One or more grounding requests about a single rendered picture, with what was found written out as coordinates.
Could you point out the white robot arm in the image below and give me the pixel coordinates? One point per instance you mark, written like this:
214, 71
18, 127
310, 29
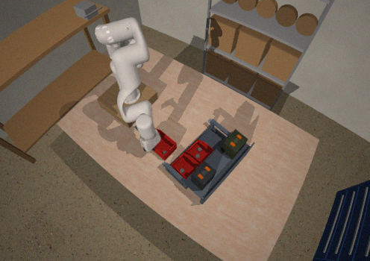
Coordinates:
126, 59

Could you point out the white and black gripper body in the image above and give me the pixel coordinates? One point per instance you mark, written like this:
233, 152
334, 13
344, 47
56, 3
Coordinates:
148, 145

